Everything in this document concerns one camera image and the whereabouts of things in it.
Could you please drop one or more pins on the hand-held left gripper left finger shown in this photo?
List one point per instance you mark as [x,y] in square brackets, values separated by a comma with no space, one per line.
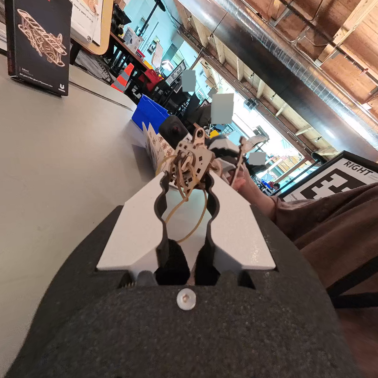
[130,236]

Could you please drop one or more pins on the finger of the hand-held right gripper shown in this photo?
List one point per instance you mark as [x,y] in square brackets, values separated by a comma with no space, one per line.
[226,145]
[228,169]

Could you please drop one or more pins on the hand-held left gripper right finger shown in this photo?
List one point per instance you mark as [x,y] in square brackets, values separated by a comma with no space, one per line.
[242,236]

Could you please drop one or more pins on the wooden strip part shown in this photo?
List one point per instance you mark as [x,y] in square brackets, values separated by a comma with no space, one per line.
[239,159]

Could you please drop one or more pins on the wooden model assembly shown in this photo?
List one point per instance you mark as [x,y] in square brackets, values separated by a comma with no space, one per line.
[192,159]

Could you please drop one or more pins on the tan rubber band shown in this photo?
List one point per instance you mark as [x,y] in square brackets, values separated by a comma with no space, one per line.
[189,218]

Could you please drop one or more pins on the person's right forearm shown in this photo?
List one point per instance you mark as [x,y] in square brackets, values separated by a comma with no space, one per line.
[270,206]

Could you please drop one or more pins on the black model kit box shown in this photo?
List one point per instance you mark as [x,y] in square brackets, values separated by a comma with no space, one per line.
[38,44]

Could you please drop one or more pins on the person's right hand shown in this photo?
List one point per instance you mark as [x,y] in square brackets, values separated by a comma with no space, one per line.
[246,183]

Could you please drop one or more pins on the folded instruction booklet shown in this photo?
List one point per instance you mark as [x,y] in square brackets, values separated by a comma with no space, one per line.
[153,144]

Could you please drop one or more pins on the blue plastic bin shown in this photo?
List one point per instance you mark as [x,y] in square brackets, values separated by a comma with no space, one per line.
[149,110]

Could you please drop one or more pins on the black framed marker sign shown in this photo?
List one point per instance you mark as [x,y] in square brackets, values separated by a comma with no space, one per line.
[330,177]
[174,73]

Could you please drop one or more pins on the red chair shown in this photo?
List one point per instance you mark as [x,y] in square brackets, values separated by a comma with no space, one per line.
[150,77]

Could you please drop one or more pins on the orange traffic cone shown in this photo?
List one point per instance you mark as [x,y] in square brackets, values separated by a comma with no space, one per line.
[122,78]

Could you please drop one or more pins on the person's brown clothing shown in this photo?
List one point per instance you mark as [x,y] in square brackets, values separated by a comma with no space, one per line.
[330,230]

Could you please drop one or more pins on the long wooden workbench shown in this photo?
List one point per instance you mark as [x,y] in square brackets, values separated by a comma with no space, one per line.
[130,50]

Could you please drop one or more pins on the white product boxes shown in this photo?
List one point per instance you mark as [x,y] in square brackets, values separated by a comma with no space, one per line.
[133,38]

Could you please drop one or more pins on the wooden edged poster board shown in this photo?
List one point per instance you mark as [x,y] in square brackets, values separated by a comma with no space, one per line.
[91,23]

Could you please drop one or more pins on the silver ventilation duct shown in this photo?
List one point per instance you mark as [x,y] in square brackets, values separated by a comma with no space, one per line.
[280,59]

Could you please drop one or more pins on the black chair frame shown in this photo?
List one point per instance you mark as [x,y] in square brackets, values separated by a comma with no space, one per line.
[354,283]

